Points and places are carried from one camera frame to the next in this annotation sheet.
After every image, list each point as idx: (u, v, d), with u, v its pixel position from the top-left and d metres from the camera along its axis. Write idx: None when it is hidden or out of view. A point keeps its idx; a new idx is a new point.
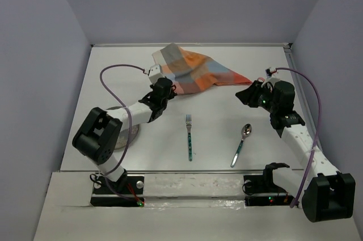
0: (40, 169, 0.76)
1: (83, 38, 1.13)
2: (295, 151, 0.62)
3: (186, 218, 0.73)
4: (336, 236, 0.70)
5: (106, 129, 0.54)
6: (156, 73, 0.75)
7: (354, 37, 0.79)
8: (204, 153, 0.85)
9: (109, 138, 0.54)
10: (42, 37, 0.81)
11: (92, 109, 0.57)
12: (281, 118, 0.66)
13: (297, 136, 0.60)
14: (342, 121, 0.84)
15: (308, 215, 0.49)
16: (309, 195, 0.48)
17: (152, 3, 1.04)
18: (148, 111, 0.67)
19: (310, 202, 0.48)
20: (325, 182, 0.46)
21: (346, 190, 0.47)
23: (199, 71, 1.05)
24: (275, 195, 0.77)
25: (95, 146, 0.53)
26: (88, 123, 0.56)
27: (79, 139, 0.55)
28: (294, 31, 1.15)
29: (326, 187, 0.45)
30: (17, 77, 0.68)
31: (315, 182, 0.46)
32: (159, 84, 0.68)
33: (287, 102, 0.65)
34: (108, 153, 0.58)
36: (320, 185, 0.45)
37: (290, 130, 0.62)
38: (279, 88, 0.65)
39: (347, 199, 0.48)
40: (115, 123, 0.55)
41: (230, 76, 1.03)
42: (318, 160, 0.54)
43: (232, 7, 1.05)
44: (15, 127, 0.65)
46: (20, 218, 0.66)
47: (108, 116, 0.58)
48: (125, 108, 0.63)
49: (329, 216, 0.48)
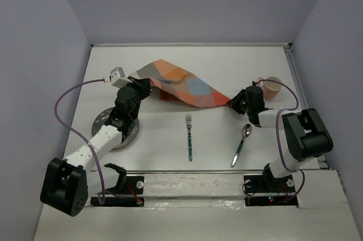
0: (41, 169, 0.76)
1: (83, 39, 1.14)
2: (270, 123, 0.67)
3: (187, 219, 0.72)
4: (336, 236, 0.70)
5: (70, 181, 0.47)
6: (116, 79, 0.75)
7: (353, 37, 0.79)
8: (204, 153, 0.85)
9: (76, 190, 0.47)
10: (41, 37, 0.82)
11: (50, 161, 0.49)
12: (255, 114, 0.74)
13: (266, 113, 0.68)
14: (340, 121, 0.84)
15: (298, 156, 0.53)
16: (290, 137, 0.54)
17: (152, 3, 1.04)
18: (118, 133, 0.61)
19: (292, 142, 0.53)
20: (292, 115, 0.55)
21: (315, 118, 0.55)
23: (180, 88, 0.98)
24: (275, 195, 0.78)
25: (65, 202, 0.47)
26: (49, 180, 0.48)
27: (46, 198, 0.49)
28: (293, 32, 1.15)
29: (293, 117, 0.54)
30: (16, 76, 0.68)
31: (285, 118, 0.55)
32: (120, 99, 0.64)
33: (259, 101, 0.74)
34: (84, 200, 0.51)
36: (288, 116, 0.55)
37: (261, 114, 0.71)
38: (250, 90, 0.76)
39: (321, 128, 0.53)
40: (77, 173, 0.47)
41: (210, 98, 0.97)
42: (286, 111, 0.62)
43: (232, 8, 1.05)
44: (15, 127, 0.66)
46: (20, 218, 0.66)
47: (70, 164, 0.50)
48: (89, 143, 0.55)
49: (313, 144, 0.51)
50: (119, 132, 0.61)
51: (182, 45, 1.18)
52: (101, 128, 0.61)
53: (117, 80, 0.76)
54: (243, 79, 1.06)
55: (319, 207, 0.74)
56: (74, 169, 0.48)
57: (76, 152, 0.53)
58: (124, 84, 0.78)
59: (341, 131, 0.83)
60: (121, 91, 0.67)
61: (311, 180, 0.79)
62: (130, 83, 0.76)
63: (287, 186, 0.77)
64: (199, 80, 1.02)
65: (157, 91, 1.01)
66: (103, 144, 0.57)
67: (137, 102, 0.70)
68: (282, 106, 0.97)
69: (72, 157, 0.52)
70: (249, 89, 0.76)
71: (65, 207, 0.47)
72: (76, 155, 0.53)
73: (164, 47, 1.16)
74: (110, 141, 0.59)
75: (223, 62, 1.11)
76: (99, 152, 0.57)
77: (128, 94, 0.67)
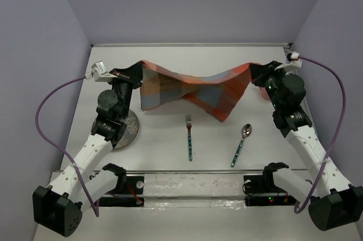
0: (40, 169, 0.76)
1: (83, 39, 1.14)
2: (304, 157, 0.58)
3: (188, 218, 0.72)
4: (337, 236, 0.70)
5: (57, 210, 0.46)
6: (98, 77, 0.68)
7: (353, 37, 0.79)
8: (204, 153, 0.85)
9: (64, 218, 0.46)
10: (41, 37, 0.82)
11: (35, 190, 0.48)
12: (285, 118, 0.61)
13: (304, 143, 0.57)
14: (340, 121, 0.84)
15: (316, 222, 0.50)
16: (319, 207, 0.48)
17: (152, 3, 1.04)
18: (105, 144, 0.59)
19: (319, 213, 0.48)
20: (337, 197, 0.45)
21: (358, 203, 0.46)
23: (189, 77, 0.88)
24: (275, 195, 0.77)
25: (57, 226, 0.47)
26: (37, 207, 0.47)
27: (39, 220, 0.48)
28: (293, 32, 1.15)
29: (339, 204, 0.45)
30: (17, 77, 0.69)
31: (326, 198, 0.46)
32: (102, 106, 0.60)
33: (295, 101, 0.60)
34: (78, 218, 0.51)
36: (333, 202, 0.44)
37: (297, 134, 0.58)
38: (289, 86, 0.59)
39: (358, 211, 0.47)
40: (64, 202, 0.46)
41: (228, 74, 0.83)
42: (329, 173, 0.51)
43: (232, 8, 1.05)
44: (15, 126, 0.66)
46: (21, 219, 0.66)
47: (55, 191, 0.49)
48: (74, 165, 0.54)
49: (339, 223, 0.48)
50: (106, 143, 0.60)
51: (182, 45, 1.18)
52: (88, 140, 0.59)
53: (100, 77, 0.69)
54: None
55: None
56: (60, 198, 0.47)
57: (61, 176, 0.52)
58: (109, 80, 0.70)
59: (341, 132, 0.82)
60: (102, 95, 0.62)
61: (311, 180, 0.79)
62: (117, 79, 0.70)
63: None
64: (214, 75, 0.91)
65: None
66: (89, 161, 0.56)
67: (122, 104, 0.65)
68: None
69: (56, 184, 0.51)
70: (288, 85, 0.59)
71: (59, 229, 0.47)
72: (61, 179, 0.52)
73: (164, 47, 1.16)
74: (97, 156, 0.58)
75: (223, 62, 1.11)
76: (86, 171, 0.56)
77: (111, 98, 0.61)
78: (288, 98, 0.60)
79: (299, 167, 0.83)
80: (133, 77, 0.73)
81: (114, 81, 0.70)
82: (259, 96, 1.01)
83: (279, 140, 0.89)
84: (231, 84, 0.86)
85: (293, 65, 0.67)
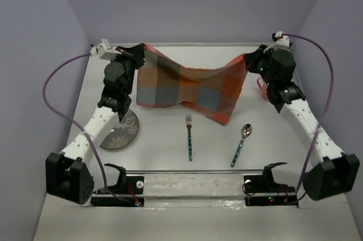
0: (40, 169, 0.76)
1: (83, 39, 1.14)
2: (298, 131, 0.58)
3: (188, 219, 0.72)
4: (337, 236, 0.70)
5: (71, 174, 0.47)
6: (103, 52, 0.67)
7: (353, 37, 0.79)
8: (204, 153, 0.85)
9: (79, 184, 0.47)
10: (41, 38, 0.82)
11: (47, 157, 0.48)
12: (279, 92, 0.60)
13: (299, 116, 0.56)
14: (340, 120, 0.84)
15: (311, 192, 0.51)
16: (313, 177, 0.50)
17: (152, 4, 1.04)
18: (113, 115, 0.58)
19: (313, 182, 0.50)
20: (330, 165, 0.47)
21: (350, 171, 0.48)
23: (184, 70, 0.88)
24: (275, 195, 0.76)
25: (71, 192, 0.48)
26: (51, 174, 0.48)
27: (54, 188, 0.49)
28: (293, 32, 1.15)
29: (332, 171, 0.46)
30: (17, 77, 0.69)
31: (320, 166, 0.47)
32: (109, 78, 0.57)
33: (286, 76, 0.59)
34: (91, 186, 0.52)
36: (326, 169, 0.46)
37: (290, 108, 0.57)
38: (278, 59, 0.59)
39: (350, 179, 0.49)
40: (77, 166, 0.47)
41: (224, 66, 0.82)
42: (322, 142, 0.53)
43: (232, 8, 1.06)
44: (15, 127, 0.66)
46: (21, 219, 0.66)
47: (68, 158, 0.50)
48: (84, 132, 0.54)
49: (332, 191, 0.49)
50: (115, 114, 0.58)
51: (182, 46, 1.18)
52: (95, 112, 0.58)
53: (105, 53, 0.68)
54: None
55: (319, 207, 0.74)
56: (74, 163, 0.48)
57: (72, 142, 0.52)
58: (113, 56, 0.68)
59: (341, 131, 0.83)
60: (108, 67, 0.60)
61: None
62: (120, 54, 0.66)
63: (286, 186, 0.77)
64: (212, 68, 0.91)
65: None
66: (99, 130, 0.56)
67: (128, 77, 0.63)
68: None
69: (68, 149, 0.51)
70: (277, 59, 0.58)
71: (73, 194, 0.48)
72: (73, 146, 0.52)
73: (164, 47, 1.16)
74: (106, 125, 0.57)
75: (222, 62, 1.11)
76: (97, 139, 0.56)
77: (118, 70, 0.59)
78: (278, 72, 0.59)
79: (299, 167, 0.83)
80: (136, 55, 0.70)
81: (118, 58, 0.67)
82: (259, 96, 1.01)
83: (279, 140, 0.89)
84: (228, 84, 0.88)
85: (279, 43, 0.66)
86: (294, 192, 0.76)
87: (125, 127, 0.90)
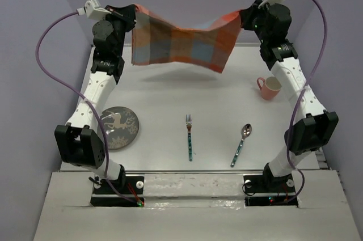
0: (40, 169, 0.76)
1: (83, 38, 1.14)
2: (286, 88, 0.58)
3: (188, 219, 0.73)
4: (336, 236, 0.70)
5: (83, 142, 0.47)
6: (91, 12, 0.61)
7: (353, 37, 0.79)
8: (204, 153, 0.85)
9: (92, 147, 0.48)
10: (42, 37, 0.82)
11: (55, 129, 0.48)
12: (271, 49, 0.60)
13: (288, 74, 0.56)
14: (339, 120, 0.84)
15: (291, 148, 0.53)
16: (294, 134, 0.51)
17: (152, 3, 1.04)
18: (109, 79, 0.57)
19: (295, 139, 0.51)
20: (311, 121, 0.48)
21: (329, 127, 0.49)
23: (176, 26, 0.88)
24: (275, 195, 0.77)
25: (85, 159, 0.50)
26: (62, 144, 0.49)
27: (68, 157, 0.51)
28: (293, 31, 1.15)
29: (312, 127, 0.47)
30: (17, 77, 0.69)
31: (302, 123, 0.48)
32: (99, 37, 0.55)
33: (281, 31, 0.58)
34: (101, 150, 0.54)
36: (307, 125, 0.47)
37: (281, 65, 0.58)
38: (274, 13, 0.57)
39: (328, 134, 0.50)
40: (88, 133, 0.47)
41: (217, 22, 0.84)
42: (307, 100, 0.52)
43: (232, 7, 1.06)
44: (15, 127, 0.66)
46: (21, 218, 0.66)
47: (76, 127, 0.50)
48: (85, 101, 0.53)
49: (310, 146, 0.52)
50: (110, 77, 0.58)
51: None
52: (91, 78, 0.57)
53: (93, 13, 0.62)
54: (242, 78, 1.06)
55: (319, 207, 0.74)
56: (83, 130, 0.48)
57: (76, 111, 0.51)
58: (102, 17, 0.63)
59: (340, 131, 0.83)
60: (97, 25, 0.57)
61: (311, 180, 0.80)
62: (109, 15, 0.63)
63: (286, 186, 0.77)
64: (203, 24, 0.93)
65: (158, 91, 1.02)
66: (98, 96, 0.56)
67: (118, 37, 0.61)
68: (282, 106, 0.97)
69: (74, 119, 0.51)
70: (273, 13, 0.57)
71: (88, 160, 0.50)
72: (77, 115, 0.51)
73: None
74: (104, 89, 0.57)
75: None
76: (97, 106, 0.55)
77: (107, 28, 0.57)
78: (274, 26, 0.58)
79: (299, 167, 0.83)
80: (127, 16, 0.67)
81: (107, 18, 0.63)
82: (259, 95, 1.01)
83: (279, 139, 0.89)
84: (221, 41, 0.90)
85: None
86: (294, 192, 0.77)
87: (125, 127, 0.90)
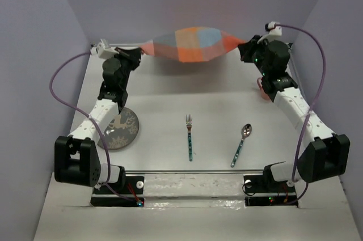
0: (40, 169, 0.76)
1: (83, 39, 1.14)
2: (289, 114, 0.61)
3: (188, 219, 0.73)
4: (337, 236, 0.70)
5: (81, 153, 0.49)
6: (102, 51, 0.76)
7: (353, 37, 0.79)
8: (204, 153, 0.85)
9: (90, 160, 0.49)
10: (41, 38, 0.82)
11: (56, 140, 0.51)
12: (273, 82, 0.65)
13: (288, 99, 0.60)
14: (338, 120, 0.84)
15: (303, 176, 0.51)
16: (305, 160, 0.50)
17: (152, 4, 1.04)
18: (114, 105, 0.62)
19: (305, 164, 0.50)
20: (321, 144, 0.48)
21: (341, 151, 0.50)
23: (184, 43, 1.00)
24: (275, 195, 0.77)
25: (80, 173, 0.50)
26: (58, 156, 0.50)
27: (62, 173, 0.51)
28: (293, 32, 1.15)
29: (323, 150, 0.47)
30: (17, 77, 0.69)
31: (312, 144, 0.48)
32: (107, 71, 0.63)
33: (281, 66, 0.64)
34: (97, 170, 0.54)
36: (317, 148, 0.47)
37: (282, 94, 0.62)
38: (274, 50, 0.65)
39: (342, 159, 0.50)
40: (88, 143, 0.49)
41: (219, 46, 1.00)
42: (313, 124, 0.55)
43: (232, 8, 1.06)
44: (15, 127, 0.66)
46: (21, 218, 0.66)
47: (76, 139, 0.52)
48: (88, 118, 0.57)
49: (325, 173, 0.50)
50: (115, 104, 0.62)
51: None
52: (97, 103, 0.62)
53: (103, 53, 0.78)
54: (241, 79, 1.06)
55: (319, 208, 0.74)
56: (83, 141, 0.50)
57: (79, 127, 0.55)
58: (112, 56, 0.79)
59: (339, 131, 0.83)
60: (106, 64, 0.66)
61: (311, 180, 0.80)
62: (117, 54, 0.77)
63: (287, 186, 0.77)
64: (206, 30, 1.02)
65: (158, 91, 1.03)
66: (102, 117, 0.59)
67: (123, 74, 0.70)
68: None
69: (76, 132, 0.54)
70: (273, 49, 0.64)
71: (83, 174, 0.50)
72: (80, 129, 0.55)
73: None
74: (108, 113, 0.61)
75: (222, 62, 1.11)
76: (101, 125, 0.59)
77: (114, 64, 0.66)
78: (274, 61, 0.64)
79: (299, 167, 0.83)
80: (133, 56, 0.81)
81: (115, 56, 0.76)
82: (259, 95, 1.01)
83: (279, 139, 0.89)
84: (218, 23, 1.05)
85: (273, 34, 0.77)
86: (294, 192, 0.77)
87: (125, 127, 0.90)
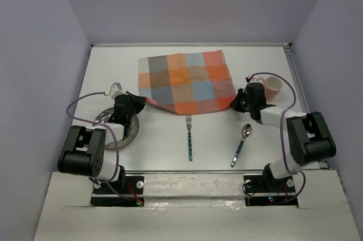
0: (39, 169, 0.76)
1: (83, 38, 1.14)
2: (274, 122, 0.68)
3: (188, 219, 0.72)
4: (336, 236, 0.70)
5: (92, 138, 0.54)
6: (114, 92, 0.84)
7: (353, 37, 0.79)
8: (204, 153, 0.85)
9: (99, 142, 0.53)
10: (41, 38, 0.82)
11: (71, 127, 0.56)
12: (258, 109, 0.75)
13: (269, 111, 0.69)
14: (338, 120, 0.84)
15: (299, 161, 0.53)
16: (292, 142, 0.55)
17: (152, 4, 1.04)
18: (119, 127, 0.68)
19: (295, 144, 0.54)
20: (298, 119, 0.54)
21: (320, 125, 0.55)
23: (180, 98, 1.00)
24: (275, 195, 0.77)
25: (86, 157, 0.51)
26: (68, 142, 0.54)
27: (67, 157, 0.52)
28: (293, 31, 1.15)
29: (299, 122, 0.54)
30: (17, 77, 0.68)
31: (290, 122, 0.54)
32: (118, 104, 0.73)
33: (260, 96, 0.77)
34: (99, 165, 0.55)
36: (294, 121, 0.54)
37: (265, 111, 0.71)
38: (252, 85, 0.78)
39: (325, 132, 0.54)
40: (99, 130, 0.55)
41: (215, 104, 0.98)
42: (290, 112, 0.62)
43: (231, 8, 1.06)
44: (15, 127, 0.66)
46: (21, 218, 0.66)
47: (87, 132, 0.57)
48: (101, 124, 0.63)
49: (316, 148, 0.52)
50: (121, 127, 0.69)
51: (182, 45, 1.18)
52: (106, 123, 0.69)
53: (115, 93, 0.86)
54: (241, 79, 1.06)
55: (319, 207, 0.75)
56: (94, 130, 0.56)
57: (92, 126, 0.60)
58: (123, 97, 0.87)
59: (339, 131, 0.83)
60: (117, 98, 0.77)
61: (311, 180, 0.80)
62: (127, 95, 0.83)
63: (286, 186, 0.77)
64: (202, 85, 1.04)
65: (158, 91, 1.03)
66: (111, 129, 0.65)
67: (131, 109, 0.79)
68: (282, 106, 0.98)
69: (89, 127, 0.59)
70: (250, 84, 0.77)
71: (88, 157, 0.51)
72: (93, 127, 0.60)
73: (163, 47, 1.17)
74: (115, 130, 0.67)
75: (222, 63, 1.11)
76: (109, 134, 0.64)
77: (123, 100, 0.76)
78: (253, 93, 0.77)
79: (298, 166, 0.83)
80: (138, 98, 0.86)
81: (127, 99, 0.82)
82: None
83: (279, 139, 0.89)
84: (212, 72, 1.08)
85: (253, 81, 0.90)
86: (294, 192, 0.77)
87: None
